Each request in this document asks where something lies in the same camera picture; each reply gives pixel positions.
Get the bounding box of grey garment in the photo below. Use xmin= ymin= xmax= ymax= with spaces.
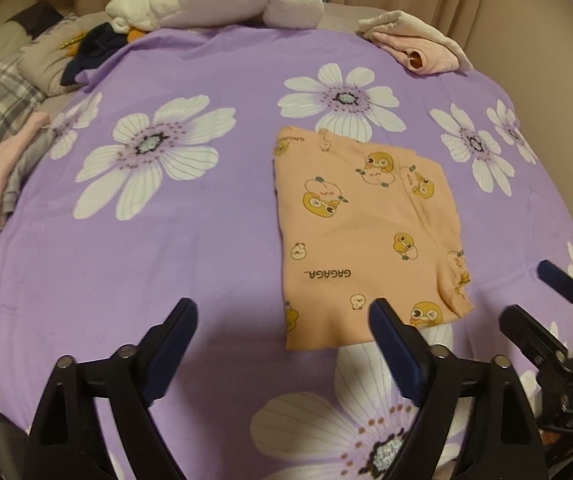
xmin=0 ymin=130 xmax=53 ymax=221

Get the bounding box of cream folded cloth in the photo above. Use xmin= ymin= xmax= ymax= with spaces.
xmin=357 ymin=10 xmax=474 ymax=71

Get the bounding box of purple floral blanket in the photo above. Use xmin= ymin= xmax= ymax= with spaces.
xmin=0 ymin=25 xmax=573 ymax=480

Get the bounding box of grey pillow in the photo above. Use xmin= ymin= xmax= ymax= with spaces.
xmin=16 ymin=15 xmax=103 ymax=97

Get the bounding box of navy clothing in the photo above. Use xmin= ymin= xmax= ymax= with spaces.
xmin=61 ymin=25 xmax=135 ymax=87

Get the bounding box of dark brown cloth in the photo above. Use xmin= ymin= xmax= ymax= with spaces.
xmin=6 ymin=2 xmax=63 ymax=37

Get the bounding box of pale pink garment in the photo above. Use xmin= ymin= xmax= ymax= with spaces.
xmin=0 ymin=112 xmax=51 ymax=241

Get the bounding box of pink folded garment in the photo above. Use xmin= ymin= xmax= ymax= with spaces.
xmin=370 ymin=30 xmax=459 ymax=75

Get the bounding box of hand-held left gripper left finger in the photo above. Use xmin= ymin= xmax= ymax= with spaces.
xmin=20 ymin=297 xmax=200 ymax=480

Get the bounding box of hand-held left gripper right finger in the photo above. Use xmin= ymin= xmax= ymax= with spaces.
xmin=369 ymin=298 xmax=549 ymax=480

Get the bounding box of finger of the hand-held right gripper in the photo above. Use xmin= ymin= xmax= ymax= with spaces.
xmin=537 ymin=260 xmax=573 ymax=343
xmin=499 ymin=305 xmax=569 ymax=376

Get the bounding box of orange duck print shirt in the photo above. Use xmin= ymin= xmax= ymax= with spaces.
xmin=272 ymin=126 xmax=477 ymax=352

